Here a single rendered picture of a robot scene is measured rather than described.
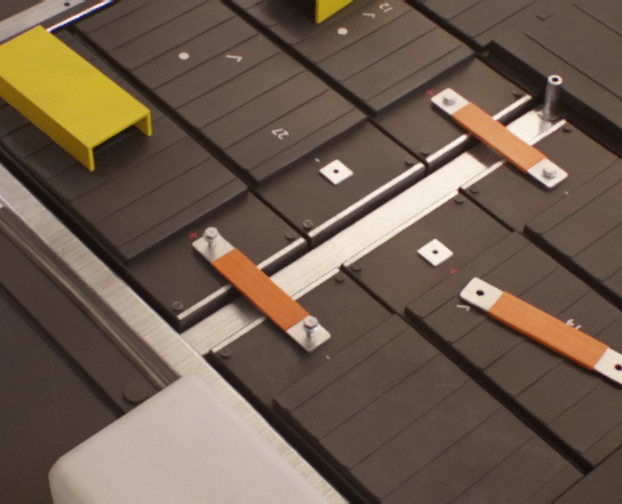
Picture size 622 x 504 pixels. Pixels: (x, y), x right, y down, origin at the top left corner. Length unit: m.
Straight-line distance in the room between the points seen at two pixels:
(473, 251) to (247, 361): 0.23
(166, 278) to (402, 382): 0.22
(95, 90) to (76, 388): 0.39
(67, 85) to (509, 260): 0.43
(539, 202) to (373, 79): 0.21
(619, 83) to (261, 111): 0.34
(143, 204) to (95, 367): 0.27
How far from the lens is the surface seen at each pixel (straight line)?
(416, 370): 1.15
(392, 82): 1.38
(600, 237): 1.27
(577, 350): 1.18
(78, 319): 1.05
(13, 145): 1.33
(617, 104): 1.38
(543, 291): 1.22
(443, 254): 1.24
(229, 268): 1.21
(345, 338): 1.18
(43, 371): 1.03
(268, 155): 1.30
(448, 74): 1.41
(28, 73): 1.35
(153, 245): 1.23
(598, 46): 1.44
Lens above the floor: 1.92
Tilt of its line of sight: 48 degrees down
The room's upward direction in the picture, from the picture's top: 2 degrees clockwise
